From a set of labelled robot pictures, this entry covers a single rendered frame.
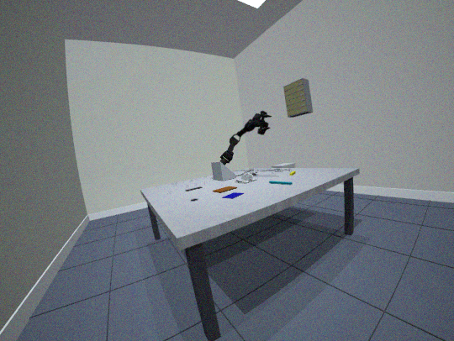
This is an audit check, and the orange rectangular plate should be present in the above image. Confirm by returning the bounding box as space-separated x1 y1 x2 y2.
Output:
214 186 237 193

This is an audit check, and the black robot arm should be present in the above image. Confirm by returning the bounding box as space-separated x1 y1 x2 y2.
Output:
220 113 269 165

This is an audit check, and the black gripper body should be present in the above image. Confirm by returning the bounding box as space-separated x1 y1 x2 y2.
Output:
253 111 266 135

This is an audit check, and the blue flat rectangular plate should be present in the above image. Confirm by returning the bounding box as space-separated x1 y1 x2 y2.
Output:
222 192 244 199

